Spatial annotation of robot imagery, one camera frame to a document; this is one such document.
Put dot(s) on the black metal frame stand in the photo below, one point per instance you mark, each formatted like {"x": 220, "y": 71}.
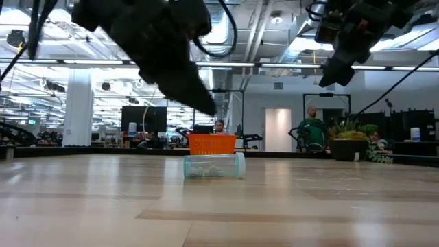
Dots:
{"x": 326, "y": 94}
{"x": 233, "y": 91}

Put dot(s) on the black monitor screen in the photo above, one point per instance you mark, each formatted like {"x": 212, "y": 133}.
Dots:
{"x": 151, "y": 118}

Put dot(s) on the black partition panel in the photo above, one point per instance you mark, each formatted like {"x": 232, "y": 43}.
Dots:
{"x": 425, "y": 123}

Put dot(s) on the black background robot arm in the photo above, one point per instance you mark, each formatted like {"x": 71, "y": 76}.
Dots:
{"x": 252, "y": 137}

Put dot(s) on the overhead frame bar with lights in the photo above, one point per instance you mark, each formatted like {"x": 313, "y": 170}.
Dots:
{"x": 92, "y": 62}

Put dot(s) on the black microphone stand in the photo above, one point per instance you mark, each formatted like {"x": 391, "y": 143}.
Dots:
{"x": 388, "y": 102}

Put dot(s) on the green yellow succulent plant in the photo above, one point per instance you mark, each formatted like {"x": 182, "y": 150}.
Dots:
{"x": 350, "y": 132}

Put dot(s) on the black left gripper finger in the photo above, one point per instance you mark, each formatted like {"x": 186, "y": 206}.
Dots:
{"x": 188, "y": 85}
{"x": 157, "y": 80}

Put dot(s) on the black plant pot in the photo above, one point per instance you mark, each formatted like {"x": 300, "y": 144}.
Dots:
{"x": 348, "y": 149}

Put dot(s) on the white square pillar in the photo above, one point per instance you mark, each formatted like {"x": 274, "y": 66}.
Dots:
{"x": 78, "y": 109}

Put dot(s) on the white wipes canister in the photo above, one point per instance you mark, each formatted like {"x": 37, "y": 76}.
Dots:
{"x": 415, "y": 134}
{"x": 132, "y": 129}

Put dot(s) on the orange plastic basket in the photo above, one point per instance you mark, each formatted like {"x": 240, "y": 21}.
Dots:
{"x": 211, "y": 144}

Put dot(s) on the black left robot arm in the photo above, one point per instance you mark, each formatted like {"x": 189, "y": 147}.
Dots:
{"x": 92, "y": 12}

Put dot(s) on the silver ventilation duct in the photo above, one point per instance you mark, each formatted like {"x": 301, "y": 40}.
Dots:
{"x": 219, "y": 34}
{"x": 302, "y": 26}

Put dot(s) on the white door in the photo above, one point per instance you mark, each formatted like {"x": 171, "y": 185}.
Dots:
{"x": 278, "y": 130}

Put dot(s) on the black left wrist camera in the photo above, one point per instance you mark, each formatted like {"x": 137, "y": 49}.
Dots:
{"x": 190, "y": 19}

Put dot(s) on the trailing green succulent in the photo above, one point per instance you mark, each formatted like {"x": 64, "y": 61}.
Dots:
{"x": 379, "y": 156}

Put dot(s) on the person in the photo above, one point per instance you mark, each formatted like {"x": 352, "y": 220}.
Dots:
{"x": 312, "y": 130}
{"x": 219, "y": 127}
{"x": 375, "y": 138}

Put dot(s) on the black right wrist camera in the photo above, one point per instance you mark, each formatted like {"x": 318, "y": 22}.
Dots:
{"x": 326, "y": 31}

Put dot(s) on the round ceiling sensor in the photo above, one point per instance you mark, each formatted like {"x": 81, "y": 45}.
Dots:
{"x": 276, "y": 18}

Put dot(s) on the black round ceiling device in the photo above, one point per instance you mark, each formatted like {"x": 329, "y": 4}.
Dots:
{"x": 15, "y": 38}

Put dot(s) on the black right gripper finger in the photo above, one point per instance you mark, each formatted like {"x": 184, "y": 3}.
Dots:
{"x": 331, "y": 73}
{"x": 347, "y": 76}

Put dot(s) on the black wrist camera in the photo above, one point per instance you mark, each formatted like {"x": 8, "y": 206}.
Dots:
{"x": 326, "y": 31}
{"x": 190, "y": 19}

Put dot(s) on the teal pill bottle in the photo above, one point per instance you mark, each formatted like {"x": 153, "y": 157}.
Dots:
{"x": 212, "y": 164}

